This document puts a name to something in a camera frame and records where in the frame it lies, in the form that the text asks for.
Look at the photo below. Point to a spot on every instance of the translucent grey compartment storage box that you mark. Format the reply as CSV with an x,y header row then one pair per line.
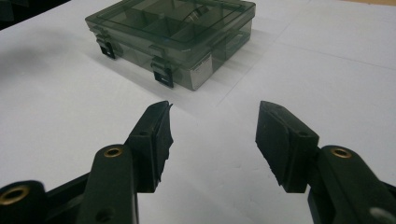
x,y
149,40

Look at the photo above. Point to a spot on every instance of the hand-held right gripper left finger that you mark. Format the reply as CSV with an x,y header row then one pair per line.
x,y
149,152

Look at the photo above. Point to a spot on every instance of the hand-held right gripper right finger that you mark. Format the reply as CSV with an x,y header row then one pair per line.
x,y
286,149

